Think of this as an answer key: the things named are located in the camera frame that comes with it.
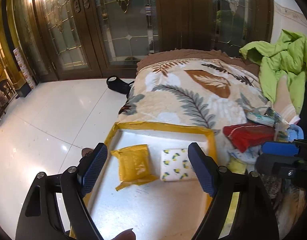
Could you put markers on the brown boot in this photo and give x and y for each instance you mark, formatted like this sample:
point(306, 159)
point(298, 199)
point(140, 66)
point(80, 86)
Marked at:
point(86, 152)

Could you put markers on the blue knotted towel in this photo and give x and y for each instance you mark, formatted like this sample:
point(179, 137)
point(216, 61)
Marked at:
point(295, 132)

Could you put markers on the black shoe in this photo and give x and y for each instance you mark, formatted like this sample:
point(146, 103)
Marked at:
point(118, 85)

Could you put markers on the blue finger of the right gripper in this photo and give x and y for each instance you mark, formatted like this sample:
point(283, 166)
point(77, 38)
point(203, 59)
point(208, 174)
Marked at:
point(288, 149)

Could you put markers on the green quilted jacket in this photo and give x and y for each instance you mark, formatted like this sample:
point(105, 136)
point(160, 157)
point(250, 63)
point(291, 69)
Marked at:
point(287, 56)

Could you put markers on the yellow snack packet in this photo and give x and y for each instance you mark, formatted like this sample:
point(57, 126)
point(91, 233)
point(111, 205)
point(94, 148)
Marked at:
point(134, 166)

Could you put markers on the left hand thumb tip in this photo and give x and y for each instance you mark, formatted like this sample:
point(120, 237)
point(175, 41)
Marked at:
point(126, 235)

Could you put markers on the white blue wrapper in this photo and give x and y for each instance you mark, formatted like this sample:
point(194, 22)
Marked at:
point(249, 156)

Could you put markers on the leaf-pattern fleece blanket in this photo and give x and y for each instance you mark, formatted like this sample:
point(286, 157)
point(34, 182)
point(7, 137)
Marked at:
point(195, 88)

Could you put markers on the beige striped sock foot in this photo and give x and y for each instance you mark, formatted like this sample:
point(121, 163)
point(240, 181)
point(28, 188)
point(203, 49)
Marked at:
point(283, 104)

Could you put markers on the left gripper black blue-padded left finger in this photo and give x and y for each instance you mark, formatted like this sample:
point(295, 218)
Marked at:
point(40, 215)

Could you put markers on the lemon-print tissue pack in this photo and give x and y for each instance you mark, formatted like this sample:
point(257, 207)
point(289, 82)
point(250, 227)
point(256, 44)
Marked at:
point(175, 165)

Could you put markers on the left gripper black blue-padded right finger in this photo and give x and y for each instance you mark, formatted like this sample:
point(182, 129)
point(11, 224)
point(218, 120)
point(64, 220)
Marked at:
point(254, 217)

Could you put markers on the bag of coloured sticks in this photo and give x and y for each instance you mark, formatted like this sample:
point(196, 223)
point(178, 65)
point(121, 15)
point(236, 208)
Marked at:
point(280, 125)

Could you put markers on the teal cartoon tissue pack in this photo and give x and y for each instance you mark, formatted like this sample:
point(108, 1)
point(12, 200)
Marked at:
point(260, 119)

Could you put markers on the yellow fluffy towel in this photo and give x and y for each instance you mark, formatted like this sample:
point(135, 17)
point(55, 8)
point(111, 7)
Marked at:
point(237, 166)

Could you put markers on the brown speckled knit scarf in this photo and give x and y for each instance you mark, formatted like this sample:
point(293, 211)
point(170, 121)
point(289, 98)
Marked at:
point(272, 185)

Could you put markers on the red foil snack bag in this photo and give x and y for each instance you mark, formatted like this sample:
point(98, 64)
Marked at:
point(244, 136)

